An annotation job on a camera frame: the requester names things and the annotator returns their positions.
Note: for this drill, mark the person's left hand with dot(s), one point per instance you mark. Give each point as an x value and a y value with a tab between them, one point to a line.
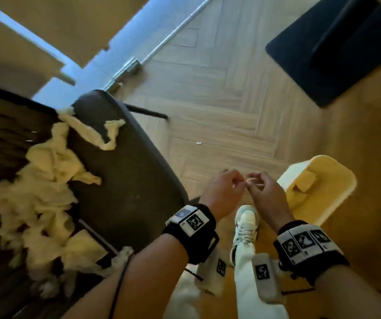
218	192

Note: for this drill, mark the person's right hand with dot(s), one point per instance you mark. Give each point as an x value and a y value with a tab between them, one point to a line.
270	199

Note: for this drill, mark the person's left fingers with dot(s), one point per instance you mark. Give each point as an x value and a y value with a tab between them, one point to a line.
235	182

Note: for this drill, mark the person's right fingers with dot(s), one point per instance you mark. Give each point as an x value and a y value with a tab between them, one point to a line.
257	187

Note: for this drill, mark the person's left forearm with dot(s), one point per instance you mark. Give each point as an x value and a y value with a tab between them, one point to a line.
144	282

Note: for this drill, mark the person's right forearm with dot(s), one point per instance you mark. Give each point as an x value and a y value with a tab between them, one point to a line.
347	292

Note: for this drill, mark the white sneaker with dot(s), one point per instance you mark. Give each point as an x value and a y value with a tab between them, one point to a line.
245	225

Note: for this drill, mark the yellow cloth piece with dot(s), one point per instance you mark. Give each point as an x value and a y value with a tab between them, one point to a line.
305	182

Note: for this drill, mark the yellow plastic bin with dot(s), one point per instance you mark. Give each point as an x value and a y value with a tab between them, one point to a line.
330	189

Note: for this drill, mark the white trouser leg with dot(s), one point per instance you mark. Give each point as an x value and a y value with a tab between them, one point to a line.
253	289
185	298

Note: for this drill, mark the dark grey chair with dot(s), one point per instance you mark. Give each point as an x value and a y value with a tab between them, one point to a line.
130	182

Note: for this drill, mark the long yellow cloth strip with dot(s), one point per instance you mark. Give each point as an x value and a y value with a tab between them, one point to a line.
105	136

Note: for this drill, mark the black floor mat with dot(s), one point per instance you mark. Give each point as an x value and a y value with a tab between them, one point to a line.
330	49

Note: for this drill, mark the pile of yellow cloths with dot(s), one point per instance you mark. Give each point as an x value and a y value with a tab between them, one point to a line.
47	202

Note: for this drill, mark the beige door panel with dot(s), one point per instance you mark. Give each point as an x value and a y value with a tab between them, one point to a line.
14	63
77	23

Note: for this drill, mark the dark slatted wooden furniture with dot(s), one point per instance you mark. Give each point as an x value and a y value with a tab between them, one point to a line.
4	136

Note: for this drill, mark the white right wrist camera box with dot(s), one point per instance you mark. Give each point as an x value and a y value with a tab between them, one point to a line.
266	279

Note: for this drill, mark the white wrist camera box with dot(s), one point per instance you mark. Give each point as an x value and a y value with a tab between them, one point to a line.
212	272
266	279

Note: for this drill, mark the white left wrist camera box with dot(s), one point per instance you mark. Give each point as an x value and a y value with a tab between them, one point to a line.
212	272

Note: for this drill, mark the silver metal door bracket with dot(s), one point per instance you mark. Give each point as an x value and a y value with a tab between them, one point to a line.
124	74

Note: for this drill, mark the silver floor rail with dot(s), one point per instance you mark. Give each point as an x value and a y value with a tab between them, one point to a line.
174	31

